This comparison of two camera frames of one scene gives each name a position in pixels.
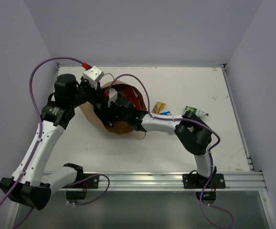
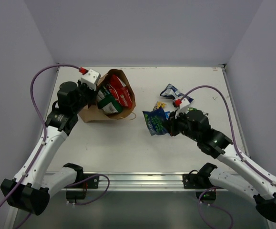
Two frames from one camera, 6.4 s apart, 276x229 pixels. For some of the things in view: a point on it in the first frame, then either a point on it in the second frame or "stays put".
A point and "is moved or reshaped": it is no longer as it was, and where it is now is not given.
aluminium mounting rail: (161, 181) stays put
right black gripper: (105, 112) -> (172, 122)
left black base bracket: (91, 182) stays put
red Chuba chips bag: (133, 96) is moved or reshaped
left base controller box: (76, 196) stays put
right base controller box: (208, 197) stays put
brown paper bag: (123, 128) is moved or reshaped
